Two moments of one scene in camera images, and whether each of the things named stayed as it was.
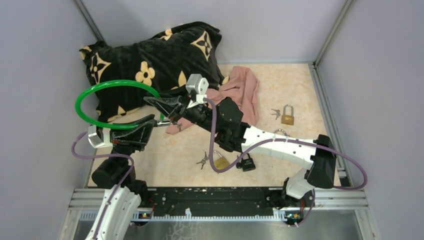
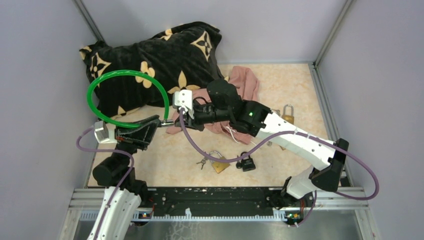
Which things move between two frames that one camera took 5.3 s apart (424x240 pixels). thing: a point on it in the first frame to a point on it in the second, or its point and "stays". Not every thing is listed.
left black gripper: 134,138 stays
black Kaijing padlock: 248,163 stays
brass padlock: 288,119 stays
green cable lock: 78,101 to 109,73
